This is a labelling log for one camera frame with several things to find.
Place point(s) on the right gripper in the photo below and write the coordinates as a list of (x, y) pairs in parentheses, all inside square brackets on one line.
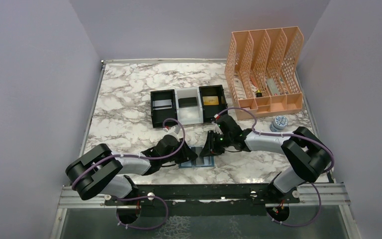
[(210, 147)]

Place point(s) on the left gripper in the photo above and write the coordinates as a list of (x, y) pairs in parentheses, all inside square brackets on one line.
[(187, 154)]

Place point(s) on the blue card holder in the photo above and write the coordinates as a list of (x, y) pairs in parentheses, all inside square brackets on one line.
[(189, 164)]

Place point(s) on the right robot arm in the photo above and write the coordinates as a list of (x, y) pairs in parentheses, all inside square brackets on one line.
[(307, 155)]

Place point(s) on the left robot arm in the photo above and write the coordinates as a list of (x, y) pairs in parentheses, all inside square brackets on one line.
[(103, 171)]

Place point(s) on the black card in sleeve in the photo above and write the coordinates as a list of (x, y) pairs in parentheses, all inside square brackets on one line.
[(202, 161)]

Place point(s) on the black white card tray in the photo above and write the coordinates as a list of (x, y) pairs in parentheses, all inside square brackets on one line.
[(190, 115)]

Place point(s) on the black credit card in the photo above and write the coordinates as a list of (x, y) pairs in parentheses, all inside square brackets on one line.
[(188, 102)]

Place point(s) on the gold credit card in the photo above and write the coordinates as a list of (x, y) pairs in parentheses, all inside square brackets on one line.
[(210, 100)]

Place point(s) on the white magnetic stripe card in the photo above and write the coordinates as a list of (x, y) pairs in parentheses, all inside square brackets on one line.
[(162, 104)]

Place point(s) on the white labelled box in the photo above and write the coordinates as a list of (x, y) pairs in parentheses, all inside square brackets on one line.
[(239, 89)]

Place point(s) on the yellow tipped marker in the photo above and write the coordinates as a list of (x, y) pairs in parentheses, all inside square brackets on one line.
[(258, 94)]

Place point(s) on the orange file organizer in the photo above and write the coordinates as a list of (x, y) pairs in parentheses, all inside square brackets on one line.
[(256, 55)]

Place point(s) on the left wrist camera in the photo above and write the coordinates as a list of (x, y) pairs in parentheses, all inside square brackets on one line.
[(173, 131)]

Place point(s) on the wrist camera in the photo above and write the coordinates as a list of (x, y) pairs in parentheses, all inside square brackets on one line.
[(173, 131), (216, 124)]

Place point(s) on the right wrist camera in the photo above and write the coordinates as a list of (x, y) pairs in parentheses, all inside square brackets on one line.
[(216, 124)]

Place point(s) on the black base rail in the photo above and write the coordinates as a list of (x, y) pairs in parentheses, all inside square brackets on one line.
[(196, 200)]

